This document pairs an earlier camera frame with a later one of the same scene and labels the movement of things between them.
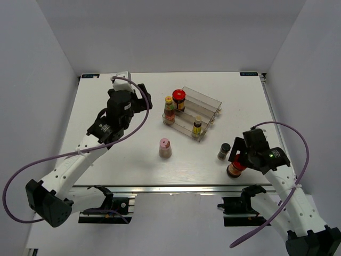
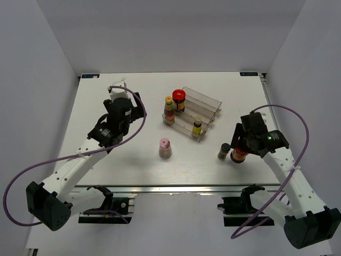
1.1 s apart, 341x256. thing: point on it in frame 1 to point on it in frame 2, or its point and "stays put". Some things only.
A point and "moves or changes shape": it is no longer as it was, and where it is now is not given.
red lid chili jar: [235, 168] moves or changes shape
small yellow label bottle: [197, 126] stays put
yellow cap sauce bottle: [169, 110] stays put
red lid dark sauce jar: [178, 96] stays put
